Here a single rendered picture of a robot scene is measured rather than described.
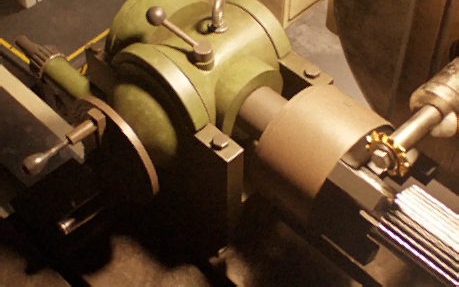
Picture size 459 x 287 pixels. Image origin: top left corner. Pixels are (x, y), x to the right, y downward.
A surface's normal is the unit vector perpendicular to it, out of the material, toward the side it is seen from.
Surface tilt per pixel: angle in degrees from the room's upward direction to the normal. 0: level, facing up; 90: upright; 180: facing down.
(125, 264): 0
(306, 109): 9
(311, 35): 0
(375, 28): 90
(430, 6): 90
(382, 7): 90
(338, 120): 2
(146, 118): 49
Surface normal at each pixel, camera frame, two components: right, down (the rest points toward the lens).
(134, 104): -0.40, -0.14
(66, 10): 0.00, -0.64
